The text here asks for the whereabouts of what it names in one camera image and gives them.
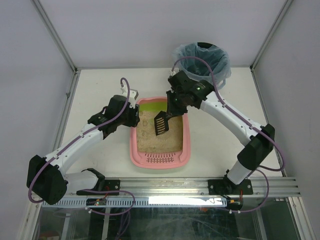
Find black litter scoop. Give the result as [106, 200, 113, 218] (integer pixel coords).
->
[154, 111, 173, 136]

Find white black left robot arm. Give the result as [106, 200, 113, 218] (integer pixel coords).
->
[26, 90, 140, 205]

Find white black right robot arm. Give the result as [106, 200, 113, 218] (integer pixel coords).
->
[164, 71, 275, 195]

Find beige litter pellets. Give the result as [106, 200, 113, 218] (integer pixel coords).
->
[136, 111, 183, 153]

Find blue plastic bin liner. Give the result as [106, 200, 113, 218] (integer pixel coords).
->
[172, 42, 232, 90]

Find black ribbed trash bin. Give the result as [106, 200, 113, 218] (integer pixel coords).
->
[194, 42, 221, 87]

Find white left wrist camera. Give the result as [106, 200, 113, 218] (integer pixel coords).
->
[119, 85, 139, 109]

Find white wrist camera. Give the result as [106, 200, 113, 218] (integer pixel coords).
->
[169, 70, 176, 77]
[119, 85, 139, 109]

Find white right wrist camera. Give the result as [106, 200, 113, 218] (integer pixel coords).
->
[169, 70, 176, 77]

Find white slotted cable duct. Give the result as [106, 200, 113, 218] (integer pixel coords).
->
[42, 196, 227, 209]

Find aluminium mounting rail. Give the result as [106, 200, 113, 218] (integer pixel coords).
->
[31, 176, 300, 200]

